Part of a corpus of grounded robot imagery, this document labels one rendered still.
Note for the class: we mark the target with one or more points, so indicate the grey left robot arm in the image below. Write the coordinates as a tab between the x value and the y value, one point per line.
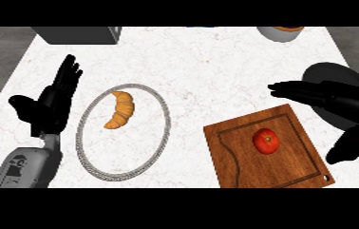
26	166

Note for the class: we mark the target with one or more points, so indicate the black pan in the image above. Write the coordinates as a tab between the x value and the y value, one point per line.
332	73

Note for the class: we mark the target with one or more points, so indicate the dark grey box appliance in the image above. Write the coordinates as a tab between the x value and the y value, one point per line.
78	34

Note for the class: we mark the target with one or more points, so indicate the white plate with grey rim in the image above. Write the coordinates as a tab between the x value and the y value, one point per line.
122	132

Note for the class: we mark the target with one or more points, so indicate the grey pot with brown contents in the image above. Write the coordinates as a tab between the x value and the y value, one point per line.
281	33

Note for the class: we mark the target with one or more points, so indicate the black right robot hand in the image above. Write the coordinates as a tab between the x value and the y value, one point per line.
322	96

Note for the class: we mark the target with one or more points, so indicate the golden croissant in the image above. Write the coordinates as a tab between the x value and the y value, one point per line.
122	110

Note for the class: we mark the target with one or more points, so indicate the brown wooden cutting board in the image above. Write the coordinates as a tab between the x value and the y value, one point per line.
266	150

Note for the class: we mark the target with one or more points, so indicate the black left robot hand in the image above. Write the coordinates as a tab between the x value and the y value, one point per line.
50	103

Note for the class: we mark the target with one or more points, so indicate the red tomato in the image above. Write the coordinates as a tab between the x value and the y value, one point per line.
266	141

